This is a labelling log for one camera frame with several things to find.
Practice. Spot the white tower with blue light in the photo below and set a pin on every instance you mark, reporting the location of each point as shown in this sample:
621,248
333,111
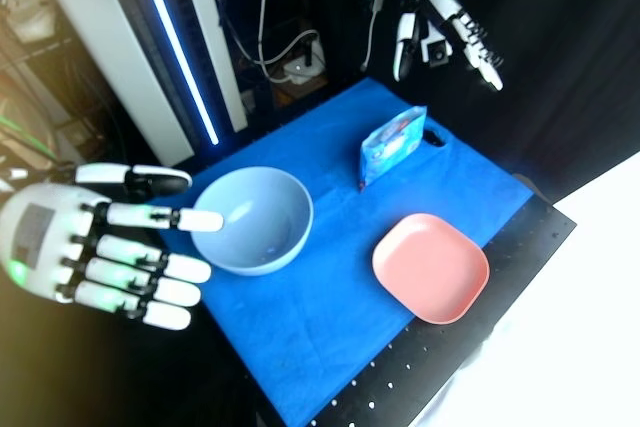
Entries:
115,47

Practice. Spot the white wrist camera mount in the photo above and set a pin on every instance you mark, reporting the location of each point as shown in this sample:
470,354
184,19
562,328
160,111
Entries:
438,51

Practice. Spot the pink square plate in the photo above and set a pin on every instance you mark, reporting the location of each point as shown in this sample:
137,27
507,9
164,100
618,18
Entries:
430,267

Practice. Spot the light blue bowl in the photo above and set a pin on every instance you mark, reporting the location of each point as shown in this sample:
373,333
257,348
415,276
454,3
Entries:
260,247

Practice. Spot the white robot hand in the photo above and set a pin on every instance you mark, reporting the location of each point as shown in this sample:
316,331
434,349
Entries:
45,227
442,2

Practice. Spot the blue snack packet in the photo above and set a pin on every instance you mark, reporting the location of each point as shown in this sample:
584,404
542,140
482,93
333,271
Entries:
390,147

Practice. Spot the white power adapter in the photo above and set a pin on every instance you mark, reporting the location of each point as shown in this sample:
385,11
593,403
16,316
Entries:
300,71

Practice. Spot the blue cloth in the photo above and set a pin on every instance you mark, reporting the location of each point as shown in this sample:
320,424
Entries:
320,347

